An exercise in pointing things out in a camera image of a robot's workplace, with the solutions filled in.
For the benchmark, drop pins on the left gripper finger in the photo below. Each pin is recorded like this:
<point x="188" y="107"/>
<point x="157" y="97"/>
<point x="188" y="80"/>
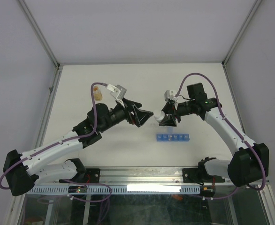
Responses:
<point x="130" y="104"/>
<point x="140" y="117"/>

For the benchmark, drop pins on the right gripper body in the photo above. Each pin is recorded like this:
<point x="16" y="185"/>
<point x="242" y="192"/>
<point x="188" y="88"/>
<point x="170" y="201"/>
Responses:
<point x="183" y="108"/>

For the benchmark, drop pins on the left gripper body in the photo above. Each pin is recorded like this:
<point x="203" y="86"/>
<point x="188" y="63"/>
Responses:
<point x="123" y="114"/>

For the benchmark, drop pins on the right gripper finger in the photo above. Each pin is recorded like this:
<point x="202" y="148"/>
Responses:
<point x="168" y="121"/>
<point x="168" y="108"/>

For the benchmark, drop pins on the white cap pill bottle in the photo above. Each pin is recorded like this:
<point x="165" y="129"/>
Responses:
<point x="159" y="115"/>

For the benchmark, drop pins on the blue weekly pill organizer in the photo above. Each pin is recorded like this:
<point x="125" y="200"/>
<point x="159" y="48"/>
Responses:
<point x="171" y="136"/>

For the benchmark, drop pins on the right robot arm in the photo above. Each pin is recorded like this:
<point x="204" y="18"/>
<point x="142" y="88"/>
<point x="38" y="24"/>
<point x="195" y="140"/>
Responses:
<point x="249" y="161"/>

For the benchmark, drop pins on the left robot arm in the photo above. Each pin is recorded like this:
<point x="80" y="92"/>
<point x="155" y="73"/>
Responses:
<point x="99" y="119"/>

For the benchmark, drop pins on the amber pill bottle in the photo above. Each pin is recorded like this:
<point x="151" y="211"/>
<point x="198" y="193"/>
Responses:
<point x="97" y="94"/>

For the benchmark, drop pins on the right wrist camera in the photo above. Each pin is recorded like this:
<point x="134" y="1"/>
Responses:
<point x="170" y="96"/>

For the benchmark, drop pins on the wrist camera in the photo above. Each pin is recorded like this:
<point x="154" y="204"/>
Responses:
<point x="117" y="92"/>
<point x="170" y="96"/>

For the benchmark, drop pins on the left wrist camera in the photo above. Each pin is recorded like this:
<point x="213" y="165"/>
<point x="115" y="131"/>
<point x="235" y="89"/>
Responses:
<point x="117" y="92"/>

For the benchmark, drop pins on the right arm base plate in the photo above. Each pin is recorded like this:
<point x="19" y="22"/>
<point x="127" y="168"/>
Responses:
<point x="199" y="175"/>

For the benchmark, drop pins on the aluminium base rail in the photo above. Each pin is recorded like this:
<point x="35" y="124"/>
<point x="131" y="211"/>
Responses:
<point x="110" y="176"/>

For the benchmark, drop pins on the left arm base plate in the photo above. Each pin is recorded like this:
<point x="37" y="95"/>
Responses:
<point x="91" y="175"/>

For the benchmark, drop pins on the white slotted cable duct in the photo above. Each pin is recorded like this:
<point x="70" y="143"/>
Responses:
<point x="129" y="189"/>

